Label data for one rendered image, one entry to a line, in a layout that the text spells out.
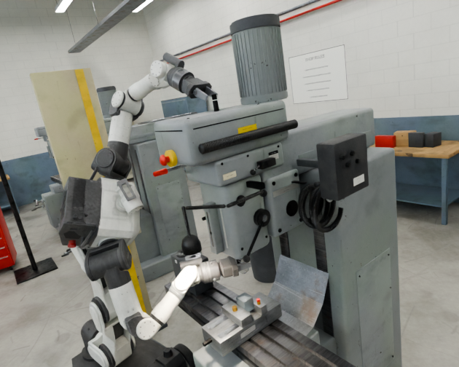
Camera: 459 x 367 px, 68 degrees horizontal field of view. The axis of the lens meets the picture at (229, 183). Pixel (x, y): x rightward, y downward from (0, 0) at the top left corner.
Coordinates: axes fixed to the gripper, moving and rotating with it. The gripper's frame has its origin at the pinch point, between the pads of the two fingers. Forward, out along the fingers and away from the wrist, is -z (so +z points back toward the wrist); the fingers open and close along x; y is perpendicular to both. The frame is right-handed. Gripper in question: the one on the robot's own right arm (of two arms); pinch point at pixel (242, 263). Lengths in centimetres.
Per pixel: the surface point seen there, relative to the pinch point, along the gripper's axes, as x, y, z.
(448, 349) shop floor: 36, 122, -141
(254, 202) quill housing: -7.6, -28.7, -7.2
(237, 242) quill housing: -11.9, -15.9, 2.6
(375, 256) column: 6, 17, -68
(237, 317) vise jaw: -5.2, 21.9, 6.6
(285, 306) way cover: 12.2, 36.0, -20.7
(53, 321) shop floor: 205, 125, 167
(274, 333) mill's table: -7.4, 32.7, -8.0
